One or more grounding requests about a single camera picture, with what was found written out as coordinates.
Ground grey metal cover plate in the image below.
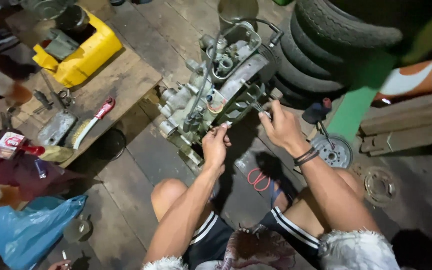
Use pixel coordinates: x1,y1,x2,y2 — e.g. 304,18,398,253
37,109,78,146

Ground round black lid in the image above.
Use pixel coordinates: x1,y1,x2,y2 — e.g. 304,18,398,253
94,128,127,163

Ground person's right leg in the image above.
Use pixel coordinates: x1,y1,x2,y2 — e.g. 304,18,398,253
283,168,367,238

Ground orange white banner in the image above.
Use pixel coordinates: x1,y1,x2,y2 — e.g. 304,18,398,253
373,52,432,102

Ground red-handled white knife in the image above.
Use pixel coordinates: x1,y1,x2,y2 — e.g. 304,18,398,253
73,96,116,150

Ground blue flip-flop sandal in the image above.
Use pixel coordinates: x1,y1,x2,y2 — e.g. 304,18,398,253
269,179,298,212

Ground metal pot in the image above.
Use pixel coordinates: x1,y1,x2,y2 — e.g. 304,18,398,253
217,0,260,31

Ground red rubber band loop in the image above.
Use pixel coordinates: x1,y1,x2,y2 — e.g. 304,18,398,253
247,167,272,192

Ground stack of black tyres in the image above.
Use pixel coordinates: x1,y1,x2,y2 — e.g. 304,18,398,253
268,0,404,110

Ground red-handled paint brush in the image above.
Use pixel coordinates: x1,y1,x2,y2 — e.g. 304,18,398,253
20,144,74,163

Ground white fuzzy top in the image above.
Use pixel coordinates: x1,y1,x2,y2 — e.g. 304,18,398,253
142,229,401,270

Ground brass wire brush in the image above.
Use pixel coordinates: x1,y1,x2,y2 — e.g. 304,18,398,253
70,119,92,148

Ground black wristbands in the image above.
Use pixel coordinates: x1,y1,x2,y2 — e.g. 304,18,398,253
293,146,320,167

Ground green post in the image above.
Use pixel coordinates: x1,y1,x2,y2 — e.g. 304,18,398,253
326,52,397,144

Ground yellow cut plastic canister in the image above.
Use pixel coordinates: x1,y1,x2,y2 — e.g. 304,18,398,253
32,9,123,89

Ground black striped shorts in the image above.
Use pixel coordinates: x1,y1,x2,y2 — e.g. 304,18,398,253
182,206,322,270

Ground silver flywheel disc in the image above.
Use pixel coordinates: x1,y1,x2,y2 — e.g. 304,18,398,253
310,134,354,170

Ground person's left leg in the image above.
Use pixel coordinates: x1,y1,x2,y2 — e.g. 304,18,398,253
151,178,213,223

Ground person's leg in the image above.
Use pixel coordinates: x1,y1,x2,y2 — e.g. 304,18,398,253
283,168,367,238
151,178,213,223

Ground red white cigarette pack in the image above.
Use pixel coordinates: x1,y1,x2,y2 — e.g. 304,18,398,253
0,131,26,160

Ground rusty round metal disc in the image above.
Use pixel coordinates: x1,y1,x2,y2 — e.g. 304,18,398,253
363,166,397,204

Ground person's left hand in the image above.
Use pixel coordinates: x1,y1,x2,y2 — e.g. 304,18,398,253
201,123,233,172

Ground blue lighter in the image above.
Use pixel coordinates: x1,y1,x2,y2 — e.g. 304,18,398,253
34,158,48,180

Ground blue plastic bag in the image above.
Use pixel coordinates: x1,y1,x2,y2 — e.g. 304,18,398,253
0,194,88,270

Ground heap of small metal tools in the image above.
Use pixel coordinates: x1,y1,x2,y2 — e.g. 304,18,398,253
0,87,79,130

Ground dark red cloth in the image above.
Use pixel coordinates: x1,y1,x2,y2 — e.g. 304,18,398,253
0,152,89,201

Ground stacked wooden planks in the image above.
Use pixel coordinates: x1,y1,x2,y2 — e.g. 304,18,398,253
358,88,432,157

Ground person's right hand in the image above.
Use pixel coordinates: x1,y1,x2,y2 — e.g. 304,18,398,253
258,99,311,158

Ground thin engine wire bundle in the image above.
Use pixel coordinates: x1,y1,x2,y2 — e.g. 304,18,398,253
251,101,273,119

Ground grey motorcycle engine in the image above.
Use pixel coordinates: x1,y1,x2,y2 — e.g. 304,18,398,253
157,19,285,166

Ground clear glass cup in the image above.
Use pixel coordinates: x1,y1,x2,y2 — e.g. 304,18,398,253
63,215,94,243

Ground low wooden work board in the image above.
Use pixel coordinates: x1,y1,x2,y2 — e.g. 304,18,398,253
4,7,163,169

